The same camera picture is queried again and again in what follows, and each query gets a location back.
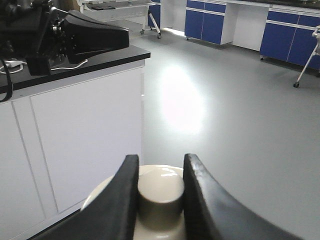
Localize blue lab cabinets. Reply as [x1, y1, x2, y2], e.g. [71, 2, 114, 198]
[150, 0, 320, 69]

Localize white cabinet base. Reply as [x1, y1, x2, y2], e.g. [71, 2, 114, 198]
[0, 45, 151, 240]

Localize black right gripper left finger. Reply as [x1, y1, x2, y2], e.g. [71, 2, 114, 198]
[36, 154, 139, 240]

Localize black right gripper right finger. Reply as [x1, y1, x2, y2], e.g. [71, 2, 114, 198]
[183, 153, 299, 240]

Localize white wheeled cart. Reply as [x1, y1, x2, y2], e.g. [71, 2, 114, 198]
[77, 0, 162, 39]

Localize glass jar with beige lid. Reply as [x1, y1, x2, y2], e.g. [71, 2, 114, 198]
[80, 163, 191, 240]

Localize white wheeled stand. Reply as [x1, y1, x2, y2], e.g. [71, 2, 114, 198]
[293, 25, 320, 88]

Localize white cable on counter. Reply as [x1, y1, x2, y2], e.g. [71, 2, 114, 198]
[0, 57, 89, 75]

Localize black left camera cable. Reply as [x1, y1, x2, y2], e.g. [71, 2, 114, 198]
[0, 58, 14, 103]

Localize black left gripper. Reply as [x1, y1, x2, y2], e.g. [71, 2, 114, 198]
[0, 0, 129, 76]

